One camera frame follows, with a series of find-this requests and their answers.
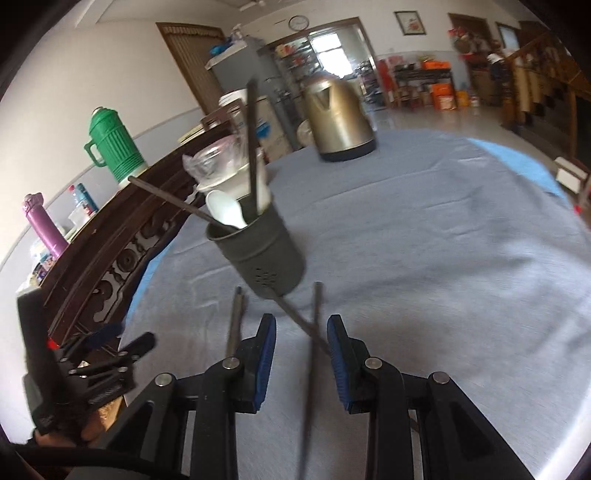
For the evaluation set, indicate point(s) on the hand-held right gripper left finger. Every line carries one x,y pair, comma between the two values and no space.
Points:
265,355

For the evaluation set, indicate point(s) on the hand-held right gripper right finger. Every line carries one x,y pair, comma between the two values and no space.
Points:
337,364

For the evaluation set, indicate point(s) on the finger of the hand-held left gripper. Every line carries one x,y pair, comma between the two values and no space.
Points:
141,346
106,333

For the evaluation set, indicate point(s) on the dark slender chopstick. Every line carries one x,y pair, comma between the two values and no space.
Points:
234,323
252,147
175,199
310,369
300,325

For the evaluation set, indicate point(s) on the dark grey utensil holder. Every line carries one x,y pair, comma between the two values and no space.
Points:
268,258

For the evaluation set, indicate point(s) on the white ceramic spoon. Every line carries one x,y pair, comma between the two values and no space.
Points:
224,207

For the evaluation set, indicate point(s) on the person's left hand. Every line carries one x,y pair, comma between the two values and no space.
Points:
97,422

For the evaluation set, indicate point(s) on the carved wooden sideboard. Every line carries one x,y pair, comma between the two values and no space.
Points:
115,240

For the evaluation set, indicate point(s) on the purple drinking bottle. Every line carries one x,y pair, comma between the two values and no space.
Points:
46,230

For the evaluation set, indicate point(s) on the grey tablecloth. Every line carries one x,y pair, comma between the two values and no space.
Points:
438,277

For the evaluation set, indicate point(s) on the plastic water bottle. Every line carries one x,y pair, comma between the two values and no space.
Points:
84,199

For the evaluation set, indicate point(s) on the white plastic basin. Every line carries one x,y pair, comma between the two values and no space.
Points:
265,184

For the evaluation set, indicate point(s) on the green thermos jug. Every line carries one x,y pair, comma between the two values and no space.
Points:
117,147

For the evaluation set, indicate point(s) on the white chest freezer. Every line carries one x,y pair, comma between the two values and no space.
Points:
272,129

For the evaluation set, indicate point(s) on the dark wooden chair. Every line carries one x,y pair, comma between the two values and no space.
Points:
217,121

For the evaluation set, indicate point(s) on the brass electric kettle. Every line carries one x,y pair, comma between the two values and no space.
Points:
339,124

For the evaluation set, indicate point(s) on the white rice cooker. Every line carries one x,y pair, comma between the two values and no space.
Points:
233,98

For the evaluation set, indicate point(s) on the blue cloth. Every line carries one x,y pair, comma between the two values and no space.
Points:
517,161

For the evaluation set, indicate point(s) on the brown wooden door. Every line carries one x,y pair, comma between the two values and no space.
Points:
194,64

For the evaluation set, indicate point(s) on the grey refrigerator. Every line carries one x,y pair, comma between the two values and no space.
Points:
240,74

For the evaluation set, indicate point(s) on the large orange box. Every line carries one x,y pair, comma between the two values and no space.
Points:
444,98

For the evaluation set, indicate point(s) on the clear water jug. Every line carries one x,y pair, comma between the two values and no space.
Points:
474,99

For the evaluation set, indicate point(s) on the white step stool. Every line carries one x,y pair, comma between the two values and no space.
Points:
570,177

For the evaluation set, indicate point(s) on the dark wooden table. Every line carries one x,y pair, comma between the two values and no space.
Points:
422,74

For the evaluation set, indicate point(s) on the flat orange box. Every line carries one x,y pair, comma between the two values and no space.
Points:
435,65

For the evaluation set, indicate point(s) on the wooden stair railing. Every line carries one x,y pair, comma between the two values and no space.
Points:
531,83

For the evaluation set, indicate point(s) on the round wall clock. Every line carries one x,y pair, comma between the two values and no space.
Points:
298,22

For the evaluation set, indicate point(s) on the framed wall picture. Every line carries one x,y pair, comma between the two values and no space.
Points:
408,23

